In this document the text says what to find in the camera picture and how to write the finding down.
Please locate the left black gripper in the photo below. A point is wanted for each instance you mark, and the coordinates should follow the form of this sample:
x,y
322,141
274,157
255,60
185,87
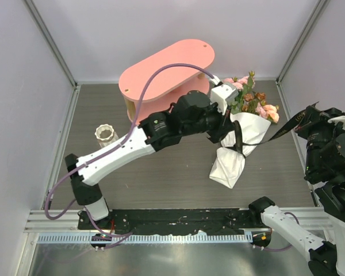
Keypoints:
x,y
225,125

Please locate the black ribbon gold lettering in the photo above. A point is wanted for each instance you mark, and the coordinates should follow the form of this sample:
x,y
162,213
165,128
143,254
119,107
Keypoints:
x,y
249,131

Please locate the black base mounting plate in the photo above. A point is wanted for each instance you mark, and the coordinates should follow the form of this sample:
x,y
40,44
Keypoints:
x,y
180,222

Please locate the pink three-tier wooden shelf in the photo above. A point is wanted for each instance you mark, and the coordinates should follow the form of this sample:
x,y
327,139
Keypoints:
x,y
171,83

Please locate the pink artificial flower bouquet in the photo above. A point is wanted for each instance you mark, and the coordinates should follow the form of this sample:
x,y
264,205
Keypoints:
x,y
249,101

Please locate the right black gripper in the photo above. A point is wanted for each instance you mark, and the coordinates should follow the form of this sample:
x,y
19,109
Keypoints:
x,y
318,117

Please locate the white wrapping paper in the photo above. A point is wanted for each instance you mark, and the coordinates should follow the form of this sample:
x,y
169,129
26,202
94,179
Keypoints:
x,y
227,167

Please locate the white ribbed ceramic vase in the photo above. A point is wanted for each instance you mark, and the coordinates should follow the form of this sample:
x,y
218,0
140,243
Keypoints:
x,y
105,135

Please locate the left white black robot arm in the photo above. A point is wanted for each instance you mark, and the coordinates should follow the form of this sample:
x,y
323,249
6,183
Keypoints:
x,y
193,113

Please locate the slotted white cable duct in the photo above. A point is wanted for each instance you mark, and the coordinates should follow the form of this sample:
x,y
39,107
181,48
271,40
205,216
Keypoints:
x,y
95,238

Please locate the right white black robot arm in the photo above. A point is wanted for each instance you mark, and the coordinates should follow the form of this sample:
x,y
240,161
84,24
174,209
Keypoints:
x,y
325,163

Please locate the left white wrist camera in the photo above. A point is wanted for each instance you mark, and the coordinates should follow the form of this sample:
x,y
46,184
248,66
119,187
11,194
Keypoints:
x,y
222,93

